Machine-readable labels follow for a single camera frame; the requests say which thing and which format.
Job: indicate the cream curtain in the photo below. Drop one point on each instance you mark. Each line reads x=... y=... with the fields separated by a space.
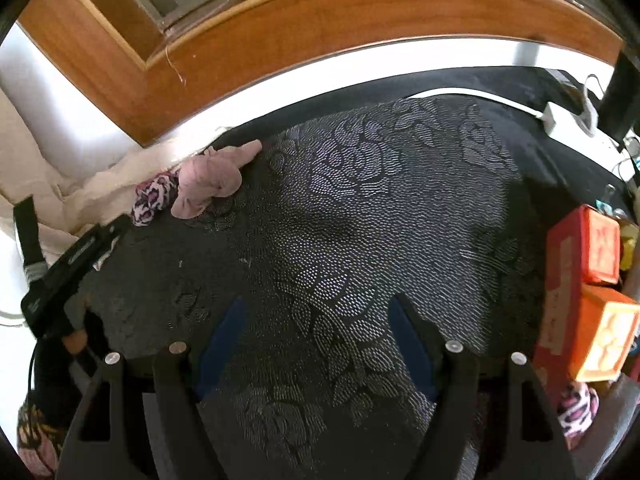
x=75 y=195

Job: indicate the orange soft block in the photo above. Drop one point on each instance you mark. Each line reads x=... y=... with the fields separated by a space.
x=605 y=335
x=602 y=245

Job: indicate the pink leopard scrunchie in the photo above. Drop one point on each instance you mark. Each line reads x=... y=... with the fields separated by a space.
x=152 y=200

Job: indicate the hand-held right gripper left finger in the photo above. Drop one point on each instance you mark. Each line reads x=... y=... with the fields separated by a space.
x=222 y=340

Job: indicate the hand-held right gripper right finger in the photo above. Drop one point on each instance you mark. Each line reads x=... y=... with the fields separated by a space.
x=412 y=345

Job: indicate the leopard print sock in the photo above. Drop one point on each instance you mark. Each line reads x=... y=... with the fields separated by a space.
x=577 y=410

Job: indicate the white power strip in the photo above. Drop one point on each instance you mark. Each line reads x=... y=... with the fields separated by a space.
x=570 y=127

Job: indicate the floral patterned clothing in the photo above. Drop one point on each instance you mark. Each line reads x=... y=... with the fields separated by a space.
x=35 y=440

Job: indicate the dark floral cloth desktop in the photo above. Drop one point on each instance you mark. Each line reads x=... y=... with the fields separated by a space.
x=350 y=210

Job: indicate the pink sock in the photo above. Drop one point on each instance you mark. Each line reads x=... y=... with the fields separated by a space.
x=210 y=180

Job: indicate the person's left hand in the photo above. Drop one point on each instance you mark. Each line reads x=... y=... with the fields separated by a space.
x=75 y=330

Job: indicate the red cardboard box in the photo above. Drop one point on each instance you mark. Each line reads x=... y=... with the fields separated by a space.
x=557 y=280

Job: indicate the black thermos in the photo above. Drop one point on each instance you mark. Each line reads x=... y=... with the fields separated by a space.
x=620 y=95

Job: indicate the wooden window frame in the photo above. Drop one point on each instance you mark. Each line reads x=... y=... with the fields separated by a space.
x=350 y=20

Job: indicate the blue binder clip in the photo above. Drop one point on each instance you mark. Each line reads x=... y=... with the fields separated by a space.
x=607 y=205

